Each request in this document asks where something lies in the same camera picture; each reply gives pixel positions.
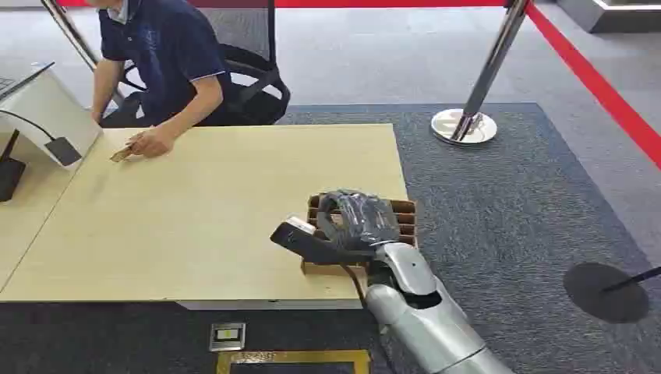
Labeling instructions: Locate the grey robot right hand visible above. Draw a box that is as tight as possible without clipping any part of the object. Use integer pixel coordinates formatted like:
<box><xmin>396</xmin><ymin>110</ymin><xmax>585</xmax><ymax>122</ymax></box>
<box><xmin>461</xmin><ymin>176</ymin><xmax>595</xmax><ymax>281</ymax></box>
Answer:
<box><xmin>316</xmin><ymin>189</ymin><xmax>401</xmax><ymax>254</ymax></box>

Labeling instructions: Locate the grey laptop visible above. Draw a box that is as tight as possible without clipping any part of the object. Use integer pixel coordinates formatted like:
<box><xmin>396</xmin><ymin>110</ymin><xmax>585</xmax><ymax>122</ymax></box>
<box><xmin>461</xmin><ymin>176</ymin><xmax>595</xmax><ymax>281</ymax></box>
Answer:
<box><xmin>0</xmin><ymin>61</ymin><xmax>56</xmax><ymax>102</ymax></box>

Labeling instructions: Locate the black office chair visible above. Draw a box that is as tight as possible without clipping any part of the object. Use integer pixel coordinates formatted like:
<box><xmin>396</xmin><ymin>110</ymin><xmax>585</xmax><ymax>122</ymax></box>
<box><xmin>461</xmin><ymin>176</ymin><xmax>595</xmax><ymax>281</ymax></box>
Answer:
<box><xmin>101</xmin><ymin>0</ymin><xmax>292</xmax><ymax>128</ymax></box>

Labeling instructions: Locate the chrome stanchion with round base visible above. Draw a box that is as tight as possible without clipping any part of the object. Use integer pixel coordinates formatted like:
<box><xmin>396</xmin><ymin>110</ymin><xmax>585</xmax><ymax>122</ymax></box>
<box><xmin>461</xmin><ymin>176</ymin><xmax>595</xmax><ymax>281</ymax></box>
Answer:
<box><xmin>430</xmin><ymin>0</ymin><xmax>532</xmax><ymax>146</ymax></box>

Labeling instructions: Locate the person's left hand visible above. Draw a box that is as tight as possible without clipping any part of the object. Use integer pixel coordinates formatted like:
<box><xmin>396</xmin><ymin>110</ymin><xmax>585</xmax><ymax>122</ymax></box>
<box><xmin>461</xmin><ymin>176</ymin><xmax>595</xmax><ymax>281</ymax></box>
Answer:
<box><xmin>125</xmin><ymin>126</ymin><xmax>177</xmax><ymax>160</ymax></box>

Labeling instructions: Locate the black round base stand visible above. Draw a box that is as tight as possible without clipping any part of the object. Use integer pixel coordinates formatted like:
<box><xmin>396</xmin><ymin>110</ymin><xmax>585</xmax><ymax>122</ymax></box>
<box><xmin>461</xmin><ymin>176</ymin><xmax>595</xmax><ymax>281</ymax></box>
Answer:
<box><xmin>562</xmin><ymin>261</ymin><xmax>661</xmax><ymax>325</ymax></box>

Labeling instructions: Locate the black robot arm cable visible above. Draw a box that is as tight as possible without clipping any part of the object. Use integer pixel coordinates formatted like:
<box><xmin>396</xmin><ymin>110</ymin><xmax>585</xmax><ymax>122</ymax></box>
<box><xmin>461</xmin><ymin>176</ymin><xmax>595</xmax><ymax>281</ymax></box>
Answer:
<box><xmin>339</xmin><ymin>263</ymin><xmax>369</xmax><ymax>308</ymax></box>

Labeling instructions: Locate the metal floor socket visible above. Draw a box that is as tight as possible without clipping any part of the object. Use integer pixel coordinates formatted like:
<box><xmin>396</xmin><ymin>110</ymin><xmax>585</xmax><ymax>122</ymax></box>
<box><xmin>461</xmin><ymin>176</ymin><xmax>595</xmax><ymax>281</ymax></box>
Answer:
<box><xmin>208</xmin><ymin>322</ymin><xmax>247</xmax><ymax>354</ymax></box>

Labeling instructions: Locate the grey platform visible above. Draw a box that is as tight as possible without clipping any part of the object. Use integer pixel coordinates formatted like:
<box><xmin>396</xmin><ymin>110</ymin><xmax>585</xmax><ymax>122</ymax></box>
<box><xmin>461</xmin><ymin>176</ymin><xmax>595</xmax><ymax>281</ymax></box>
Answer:
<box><xmin>555</xmin><ymin>0</ymin><xmax>661</xmax><ymax>34</ymax></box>

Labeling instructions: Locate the black desk stand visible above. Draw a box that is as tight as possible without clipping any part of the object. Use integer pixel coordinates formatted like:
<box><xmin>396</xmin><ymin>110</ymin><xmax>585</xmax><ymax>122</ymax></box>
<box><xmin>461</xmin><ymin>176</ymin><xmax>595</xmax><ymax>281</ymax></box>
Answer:
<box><xmin>0</xmin><ymin>129</ymin><xmax>27</xmax><ymax>203</ymax></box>

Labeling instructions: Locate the dark grey rug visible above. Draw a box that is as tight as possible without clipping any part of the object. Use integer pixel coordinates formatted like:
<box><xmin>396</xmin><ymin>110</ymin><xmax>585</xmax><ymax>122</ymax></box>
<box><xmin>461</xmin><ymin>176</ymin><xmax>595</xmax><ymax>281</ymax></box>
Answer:
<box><xmin>0</xmin><ymin>102</ymin><xmax>661</xmax><ymax>374</ymax></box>

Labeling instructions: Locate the person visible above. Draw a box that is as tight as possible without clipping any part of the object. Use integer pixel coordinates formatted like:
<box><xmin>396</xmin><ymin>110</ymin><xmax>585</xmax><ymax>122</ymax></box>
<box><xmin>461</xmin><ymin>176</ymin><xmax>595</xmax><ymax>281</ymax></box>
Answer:
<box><xmin>85</xmin><ymin>0</ymin><xmax>233</xmax><ymax>160</ymax></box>

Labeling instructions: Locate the black flat adapter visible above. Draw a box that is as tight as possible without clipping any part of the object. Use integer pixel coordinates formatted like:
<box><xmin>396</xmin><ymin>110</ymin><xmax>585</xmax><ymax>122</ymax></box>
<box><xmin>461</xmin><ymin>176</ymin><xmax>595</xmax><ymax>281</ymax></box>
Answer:
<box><xmin>44</xmin><ymin>136</ymin><xmax>83</xmax><ymax>168</ymax></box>

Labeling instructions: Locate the yellow floor frame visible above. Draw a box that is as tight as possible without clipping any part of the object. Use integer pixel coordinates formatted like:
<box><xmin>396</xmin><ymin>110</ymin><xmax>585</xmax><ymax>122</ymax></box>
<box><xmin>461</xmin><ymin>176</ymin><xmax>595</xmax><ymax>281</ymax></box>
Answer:
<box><xmin>215</xmin><ymin>349</ymin><xmax>373</xmax><ymax>374</ymax></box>

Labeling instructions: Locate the red barrier belt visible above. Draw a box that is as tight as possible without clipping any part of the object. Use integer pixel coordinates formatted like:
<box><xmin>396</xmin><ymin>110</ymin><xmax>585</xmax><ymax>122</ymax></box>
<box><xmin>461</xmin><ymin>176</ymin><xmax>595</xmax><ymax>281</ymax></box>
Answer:
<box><xmin>523</xmin><ymin>1</ymin><xmax>661</xmax><ymax>171</ymax></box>

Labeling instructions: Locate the white laptop stand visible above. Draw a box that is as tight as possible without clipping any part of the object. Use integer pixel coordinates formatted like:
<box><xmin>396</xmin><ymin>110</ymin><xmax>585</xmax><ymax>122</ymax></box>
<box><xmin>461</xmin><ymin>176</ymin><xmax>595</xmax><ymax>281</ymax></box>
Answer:
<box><xmin>0</xmin><ymin>69</ymin><xmax>103</xmax><ymax>157</ymax></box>

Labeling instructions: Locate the dark wrist camera box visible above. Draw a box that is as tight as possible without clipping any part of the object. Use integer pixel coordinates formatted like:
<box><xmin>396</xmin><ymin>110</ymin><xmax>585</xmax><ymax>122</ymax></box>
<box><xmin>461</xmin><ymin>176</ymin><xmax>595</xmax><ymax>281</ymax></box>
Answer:
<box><xmin>269</xmin><ymin>216</ymin><xmax>376</xmax><ymax>267</ymax></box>

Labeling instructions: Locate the chrome stanchion post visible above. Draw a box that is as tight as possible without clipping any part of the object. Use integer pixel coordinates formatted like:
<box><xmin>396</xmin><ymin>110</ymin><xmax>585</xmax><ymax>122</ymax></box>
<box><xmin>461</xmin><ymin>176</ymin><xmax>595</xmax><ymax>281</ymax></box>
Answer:
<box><xmin>40</xmin><ymin>0</ymin><xmax>126</xmax><ymax>108</ymax></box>

